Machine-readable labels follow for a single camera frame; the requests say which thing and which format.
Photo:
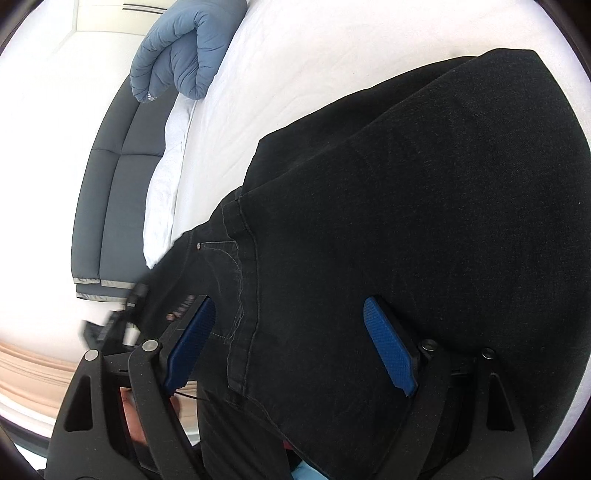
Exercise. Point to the bed with white sheet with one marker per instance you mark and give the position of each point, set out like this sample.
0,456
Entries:
300,69

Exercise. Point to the light blue plastic stool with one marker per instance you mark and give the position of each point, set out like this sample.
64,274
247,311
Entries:
309,473

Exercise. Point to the white wardrobe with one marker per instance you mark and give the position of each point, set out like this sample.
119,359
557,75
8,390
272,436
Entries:
106,9

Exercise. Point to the person's left forearm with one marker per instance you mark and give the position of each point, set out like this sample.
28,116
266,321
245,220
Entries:
134,415

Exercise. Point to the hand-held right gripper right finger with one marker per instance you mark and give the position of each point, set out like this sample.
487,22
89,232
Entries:
390,346

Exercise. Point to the grey padded headboard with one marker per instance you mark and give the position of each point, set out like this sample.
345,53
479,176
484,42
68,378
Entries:
115,207

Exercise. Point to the black pants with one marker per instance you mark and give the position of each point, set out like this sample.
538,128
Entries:
392,207

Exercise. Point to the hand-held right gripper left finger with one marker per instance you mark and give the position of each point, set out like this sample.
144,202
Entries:
191,341

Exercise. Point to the folded blue duvet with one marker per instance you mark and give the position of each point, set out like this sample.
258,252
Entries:
184,46

